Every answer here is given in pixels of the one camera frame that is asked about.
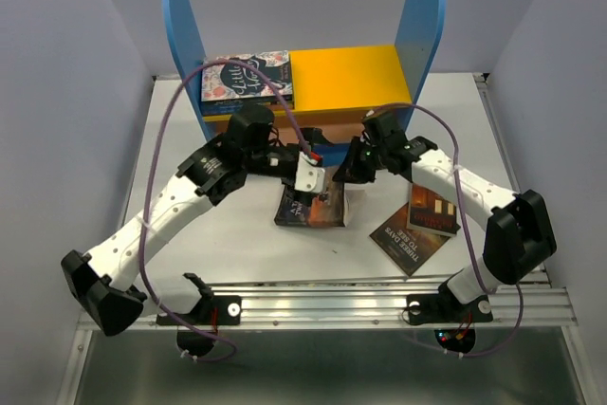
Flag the A Tale of Two Cities book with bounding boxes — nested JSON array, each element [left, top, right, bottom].
[[274, 166, 366, 229]]

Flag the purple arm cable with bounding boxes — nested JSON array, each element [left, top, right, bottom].
[[364, 101, 525, 359], [139, 59, 323, 362]]

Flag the Little Women book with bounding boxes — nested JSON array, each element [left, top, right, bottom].
[[201, 50, 294, 102]]

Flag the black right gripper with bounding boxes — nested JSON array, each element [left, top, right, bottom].
[[331, 135, 388, 183]]

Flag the Edward Tulane book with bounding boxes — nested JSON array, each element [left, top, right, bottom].
[[408, 184, 460, 237]]

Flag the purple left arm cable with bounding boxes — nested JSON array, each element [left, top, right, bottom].
[[139, 59, 323, 362]]

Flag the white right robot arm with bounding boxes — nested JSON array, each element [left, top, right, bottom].
[[334, 109, 557, 325]]

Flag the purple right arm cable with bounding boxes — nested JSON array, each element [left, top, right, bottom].
[[364, 101, 525, 359]]

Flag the Three Days to See book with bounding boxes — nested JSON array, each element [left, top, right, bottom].
[[370, 204, 450, 277]]

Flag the blue and yellow bookshelf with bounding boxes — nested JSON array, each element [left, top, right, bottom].
[[161, 0, 446, 139]]

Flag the aluminium mounting rail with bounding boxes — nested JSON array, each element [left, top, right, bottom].
[[80, 279, 578, 333]]

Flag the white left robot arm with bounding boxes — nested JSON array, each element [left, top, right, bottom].
[[61, 106, 325, 336]]

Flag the Animal Farm book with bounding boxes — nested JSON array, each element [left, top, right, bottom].
[[200, 97, 281, 114]]

